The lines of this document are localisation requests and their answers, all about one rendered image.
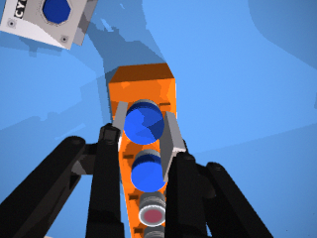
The white control panel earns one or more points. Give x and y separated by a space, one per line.
55 22

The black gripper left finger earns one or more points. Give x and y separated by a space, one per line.
31 208

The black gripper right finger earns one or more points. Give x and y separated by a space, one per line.
229 216

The blue flat mat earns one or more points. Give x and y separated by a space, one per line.
245 83

